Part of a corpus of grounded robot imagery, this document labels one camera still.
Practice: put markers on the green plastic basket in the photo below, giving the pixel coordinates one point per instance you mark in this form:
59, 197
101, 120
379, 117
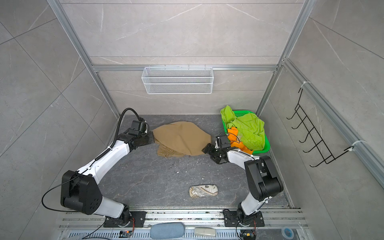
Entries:
255, 132

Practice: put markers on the white wire mesh basket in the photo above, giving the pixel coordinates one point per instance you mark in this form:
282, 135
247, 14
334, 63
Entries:
178, 80

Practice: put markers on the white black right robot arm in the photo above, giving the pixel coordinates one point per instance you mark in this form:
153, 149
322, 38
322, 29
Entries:
263, 179

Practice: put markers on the blue tape roll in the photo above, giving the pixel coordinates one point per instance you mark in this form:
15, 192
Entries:
287, 233

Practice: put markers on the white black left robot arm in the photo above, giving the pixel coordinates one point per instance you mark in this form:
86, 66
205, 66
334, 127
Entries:
80, 190

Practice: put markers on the patterned folded cloth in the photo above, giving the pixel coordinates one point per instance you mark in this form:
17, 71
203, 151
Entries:
202, 191

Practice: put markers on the tan khaki shorts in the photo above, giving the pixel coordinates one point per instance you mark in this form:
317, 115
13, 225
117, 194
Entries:
180, 139

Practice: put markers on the small electronics board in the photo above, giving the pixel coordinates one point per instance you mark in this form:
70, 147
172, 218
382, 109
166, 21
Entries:
126, 234

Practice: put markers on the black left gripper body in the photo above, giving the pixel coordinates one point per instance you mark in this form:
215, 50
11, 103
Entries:
146, 138

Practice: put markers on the orange shorts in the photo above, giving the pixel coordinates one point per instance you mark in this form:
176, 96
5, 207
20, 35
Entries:
235, 141

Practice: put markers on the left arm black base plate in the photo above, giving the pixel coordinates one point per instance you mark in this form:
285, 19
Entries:
136, 219

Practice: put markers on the lime green shorts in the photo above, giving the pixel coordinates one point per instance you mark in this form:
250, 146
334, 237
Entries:
247, 126

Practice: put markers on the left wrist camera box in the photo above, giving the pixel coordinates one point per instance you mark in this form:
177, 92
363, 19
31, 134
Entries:
139, 126

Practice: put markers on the blue grey oval pad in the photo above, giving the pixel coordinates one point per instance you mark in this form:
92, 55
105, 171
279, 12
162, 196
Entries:
167, 231

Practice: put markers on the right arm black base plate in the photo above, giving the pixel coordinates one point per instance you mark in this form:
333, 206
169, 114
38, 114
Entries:
238, 218

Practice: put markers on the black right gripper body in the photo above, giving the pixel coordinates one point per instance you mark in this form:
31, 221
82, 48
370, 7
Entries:
217, 156

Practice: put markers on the black wire hook rack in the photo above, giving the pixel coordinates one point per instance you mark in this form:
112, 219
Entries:
314, 136

